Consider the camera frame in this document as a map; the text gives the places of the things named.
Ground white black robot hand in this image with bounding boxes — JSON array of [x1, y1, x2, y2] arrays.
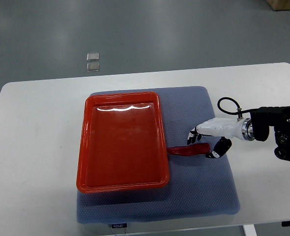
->
[[187, 118, 255, 159]]

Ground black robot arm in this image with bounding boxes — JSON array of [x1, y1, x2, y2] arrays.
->
[[217, 97, 290, 162]]

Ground red chili pepper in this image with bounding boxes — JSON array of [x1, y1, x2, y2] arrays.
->
[[167, 143, 210, 157]]

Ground red plastic tray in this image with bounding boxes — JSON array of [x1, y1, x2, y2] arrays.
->
[[76, 91, 170, 194]]

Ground blue-grey mesh mat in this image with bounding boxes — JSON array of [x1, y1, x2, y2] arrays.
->
[[77, 86, 240, 224]]

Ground white table leg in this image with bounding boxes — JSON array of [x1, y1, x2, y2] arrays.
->
[[242, 224, 257, 236]]

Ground cardboard box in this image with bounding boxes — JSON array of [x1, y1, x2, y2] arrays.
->
[[266, 0, 290, 11]]

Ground black table label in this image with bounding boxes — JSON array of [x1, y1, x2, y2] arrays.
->
[[111, 223, 127, 229]]

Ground upper metal floor plate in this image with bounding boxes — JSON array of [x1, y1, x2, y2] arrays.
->
[[87, 52, 99, 61]]

